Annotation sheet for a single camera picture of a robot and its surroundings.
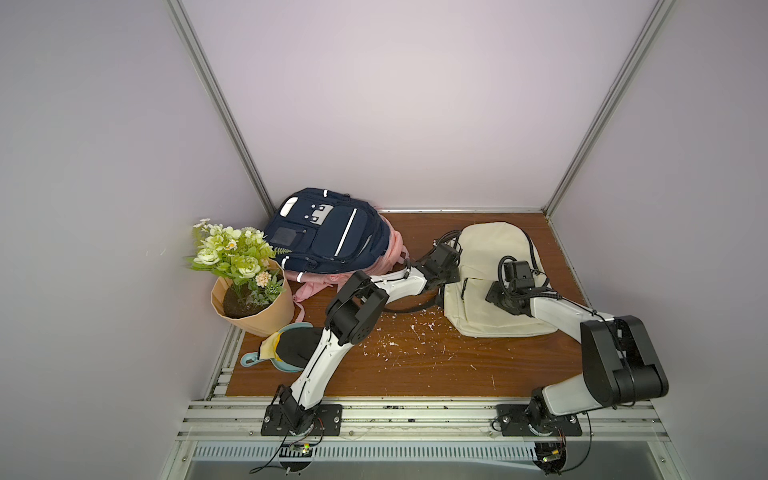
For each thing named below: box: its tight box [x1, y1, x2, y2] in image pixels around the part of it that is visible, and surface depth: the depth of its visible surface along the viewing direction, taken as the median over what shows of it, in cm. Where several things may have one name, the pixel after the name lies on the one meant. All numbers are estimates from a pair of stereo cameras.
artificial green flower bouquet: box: [185, 218, 292, 304], surface depth 76 cm
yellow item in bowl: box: [259, 331, 283, 361], surface depth 85 cm
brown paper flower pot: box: [210, 260, 295, 337], surface depth 79 cm
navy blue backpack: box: [264, 187, 391, 272], surface depth 105 cm
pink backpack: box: [284, 207, 410, 322], surface depth 100 cm
